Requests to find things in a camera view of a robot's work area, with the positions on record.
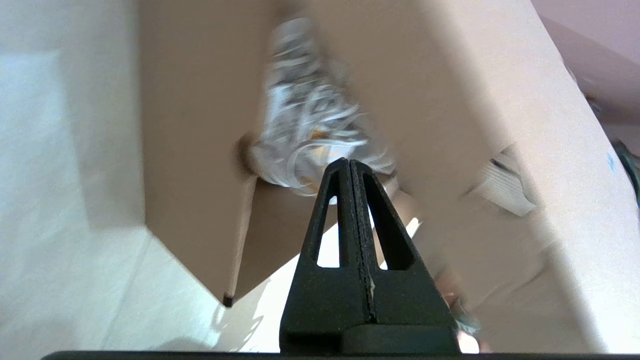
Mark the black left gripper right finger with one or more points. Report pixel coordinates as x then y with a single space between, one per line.
405 295

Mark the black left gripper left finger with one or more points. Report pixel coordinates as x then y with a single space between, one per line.
320 300

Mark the white lace-up sneaker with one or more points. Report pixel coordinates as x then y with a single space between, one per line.
310 115

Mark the brown cardboard shoe box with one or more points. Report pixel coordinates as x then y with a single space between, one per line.
200 125

